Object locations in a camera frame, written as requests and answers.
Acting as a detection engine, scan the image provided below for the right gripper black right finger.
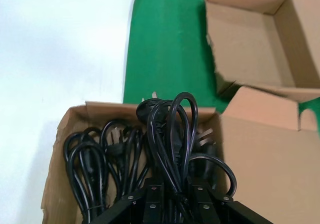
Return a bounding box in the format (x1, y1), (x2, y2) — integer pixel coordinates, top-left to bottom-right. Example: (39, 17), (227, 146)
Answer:
(191, 183), (274, 224)

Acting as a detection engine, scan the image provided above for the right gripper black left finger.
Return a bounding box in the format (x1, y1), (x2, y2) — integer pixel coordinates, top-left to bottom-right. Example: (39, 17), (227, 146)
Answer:
(94, 178), (165, 224)

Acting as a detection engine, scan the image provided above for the black power cable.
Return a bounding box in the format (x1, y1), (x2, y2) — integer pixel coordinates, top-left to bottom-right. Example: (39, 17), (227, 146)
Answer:
(62, 126), (112, 219)
(196, 128), (220, 185)
(99, 119), (152, 194)
(136, 91), (238, 224)

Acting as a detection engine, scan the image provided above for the open brown cardboard box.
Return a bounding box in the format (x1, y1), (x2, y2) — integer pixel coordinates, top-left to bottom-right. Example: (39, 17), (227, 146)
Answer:
(201, 0), (320, 103)
(40, 86), (320, 224)

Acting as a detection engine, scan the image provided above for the green table cloth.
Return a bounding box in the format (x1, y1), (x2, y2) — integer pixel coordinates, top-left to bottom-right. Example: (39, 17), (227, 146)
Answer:
(121, 0), (320, 141)

